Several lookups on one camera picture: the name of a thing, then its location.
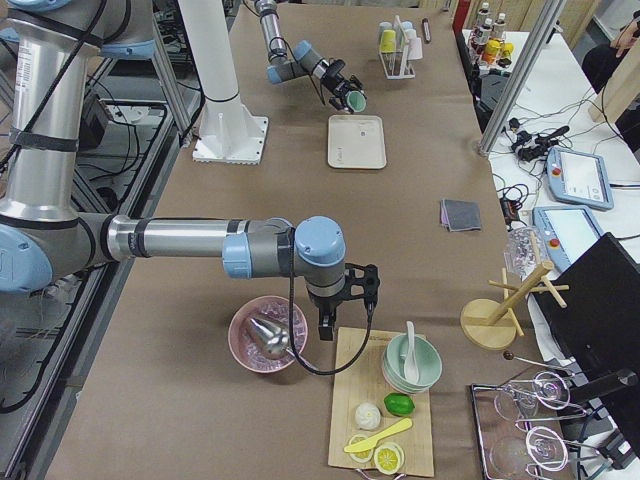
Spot aluminium frame post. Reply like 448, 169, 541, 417
478, 0, 566, 157

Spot yellow plastic knife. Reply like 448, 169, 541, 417
343, 418, 413, 453

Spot white steamed bun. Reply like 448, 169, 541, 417
354, 402, 382, 431

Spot yellow cup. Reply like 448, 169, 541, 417
379, 29, 396, 54

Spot black monitor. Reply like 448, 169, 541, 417
533, 232, 640, 401

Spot white wire cup rack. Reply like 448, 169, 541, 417
378, 15, 415, 80

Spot blue teach pendant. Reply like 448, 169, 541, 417
532, 205, 604, 273
546, 146, 614, 211

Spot grey cup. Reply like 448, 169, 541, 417
378, 22, 392, 33

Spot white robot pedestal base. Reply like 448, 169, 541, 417
179, 0, 269, 165

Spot pink bowl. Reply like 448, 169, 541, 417
227, 295, 296, 374

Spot lemon slice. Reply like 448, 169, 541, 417
347, 434, 376, 465
373, 442, 405, 475

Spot cream rabbit tray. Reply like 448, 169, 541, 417
327, 115, 387, 170

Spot green lime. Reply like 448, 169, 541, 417
383, 392, 415, 417

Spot wooden cutting board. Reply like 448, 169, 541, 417
328, 330, 435, 477

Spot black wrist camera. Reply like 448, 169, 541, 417
342, 263, 380, 315

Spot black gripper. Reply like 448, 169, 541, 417
321, 59, 364, 113
307, 284, 349, 340

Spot black wire glass rack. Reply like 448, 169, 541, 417
469, 360, 638, 479

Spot green stacked bowls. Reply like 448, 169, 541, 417
382, 333, 443, 394

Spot white ceramic spoon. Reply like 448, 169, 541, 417
403, 321, 420, 384

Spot wooden mug tree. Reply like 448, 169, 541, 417
460, 227, 570, 350

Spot pink cup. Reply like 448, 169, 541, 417
407, 37, 423, 61

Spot grey folded cloth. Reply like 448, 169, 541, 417
440, 199, 482, 232

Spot green cup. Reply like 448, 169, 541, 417
346, 90, 367, 114

